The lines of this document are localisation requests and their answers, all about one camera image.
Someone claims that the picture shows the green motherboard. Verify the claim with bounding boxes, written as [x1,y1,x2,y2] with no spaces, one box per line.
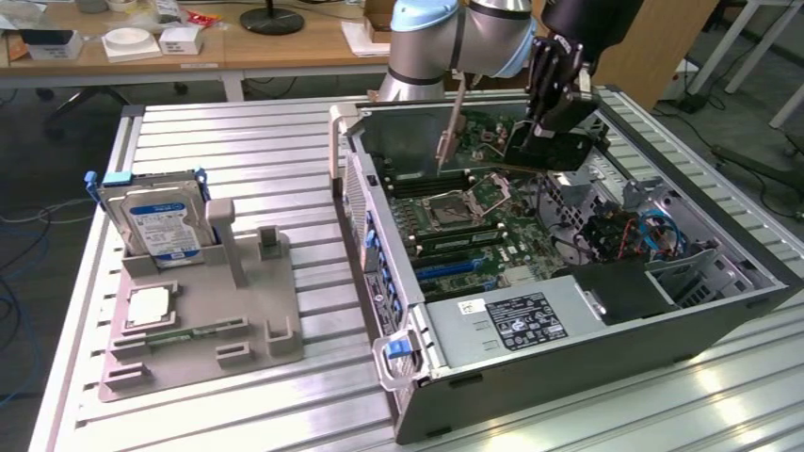
[370,154,586,302]

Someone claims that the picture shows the hard disk with blue carrier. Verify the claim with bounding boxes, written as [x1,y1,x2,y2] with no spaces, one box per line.
[83,165,212,270]

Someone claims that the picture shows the round white holder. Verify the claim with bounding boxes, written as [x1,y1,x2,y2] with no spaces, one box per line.
[100,26,163,63]

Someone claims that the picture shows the green graphics card black shroud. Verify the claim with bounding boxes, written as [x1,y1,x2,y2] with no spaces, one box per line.
[432,70,598,174]

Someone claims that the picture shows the brown cardboard box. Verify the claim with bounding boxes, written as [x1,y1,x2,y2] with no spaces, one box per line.
[363,0,396,44]

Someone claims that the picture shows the clear plastic bag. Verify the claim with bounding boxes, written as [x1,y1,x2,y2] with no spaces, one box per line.
[0,2,50,32]

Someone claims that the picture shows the black power wire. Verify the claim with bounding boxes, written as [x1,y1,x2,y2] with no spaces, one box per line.
[534,176,596,265]

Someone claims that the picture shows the black power adapter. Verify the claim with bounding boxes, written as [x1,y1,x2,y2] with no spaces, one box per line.
[675,92,712,115]

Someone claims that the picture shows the white box black lid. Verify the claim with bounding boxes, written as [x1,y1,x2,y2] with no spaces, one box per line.
[18,28,84,61]

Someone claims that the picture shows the black round stand base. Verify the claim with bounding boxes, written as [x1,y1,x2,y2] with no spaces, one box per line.
[239,0,308,37]

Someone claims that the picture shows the small white box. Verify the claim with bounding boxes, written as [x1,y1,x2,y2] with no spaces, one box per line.
[158,25,207,56]

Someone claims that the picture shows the grey power supply unit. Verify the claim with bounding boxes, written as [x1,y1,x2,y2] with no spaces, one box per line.
[418,275,611,371]

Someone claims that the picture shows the grey metal disk bay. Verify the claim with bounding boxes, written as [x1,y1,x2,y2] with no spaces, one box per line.
[643,244,759,310]

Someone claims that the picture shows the perforated metal drive cage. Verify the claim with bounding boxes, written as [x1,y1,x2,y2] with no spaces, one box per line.
[543,105,667,213]

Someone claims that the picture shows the white table frame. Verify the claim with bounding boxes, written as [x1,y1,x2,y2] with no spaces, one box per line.
[684,0,804,129]

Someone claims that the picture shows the wooden cabinet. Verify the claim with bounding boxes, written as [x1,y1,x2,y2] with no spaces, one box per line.
[531,0,722,109]

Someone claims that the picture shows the black open PC case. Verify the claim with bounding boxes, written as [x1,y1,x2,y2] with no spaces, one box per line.
[330,91,804,446]

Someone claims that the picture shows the grey parts rack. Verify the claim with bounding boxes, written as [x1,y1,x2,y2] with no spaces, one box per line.
[98,197,307,404]

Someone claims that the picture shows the green RAM stick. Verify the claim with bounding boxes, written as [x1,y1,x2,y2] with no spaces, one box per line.
[144,325,223,344]
[411,229,508,253]

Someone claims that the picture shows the CPU socket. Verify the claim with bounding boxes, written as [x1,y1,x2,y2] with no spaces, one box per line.
[420,190,490,234]

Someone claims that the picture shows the silver CPU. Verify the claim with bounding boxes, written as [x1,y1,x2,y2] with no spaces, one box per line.
[122,286,175,329]

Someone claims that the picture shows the white papers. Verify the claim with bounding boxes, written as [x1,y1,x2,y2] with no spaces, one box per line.
[342,21,395,57]

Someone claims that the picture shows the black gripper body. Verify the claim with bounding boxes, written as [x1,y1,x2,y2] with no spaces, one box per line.
[540,0,647,66]

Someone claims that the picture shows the blue data wire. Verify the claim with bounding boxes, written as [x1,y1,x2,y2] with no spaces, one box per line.
[635,207,691,261]

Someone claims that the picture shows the black chair base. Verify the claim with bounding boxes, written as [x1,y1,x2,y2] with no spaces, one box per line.
[711,144,804,174]
[35,83,194,141]

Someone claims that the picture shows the metal socket cover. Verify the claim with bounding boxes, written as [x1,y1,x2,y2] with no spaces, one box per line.
[464,171,514,216]

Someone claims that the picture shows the wooden desk white frame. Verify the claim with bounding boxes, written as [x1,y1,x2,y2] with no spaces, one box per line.
[223,0,567,103]
[0,0,228,103]

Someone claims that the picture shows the red wire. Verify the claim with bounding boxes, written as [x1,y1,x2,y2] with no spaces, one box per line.
[614,214,635,261]

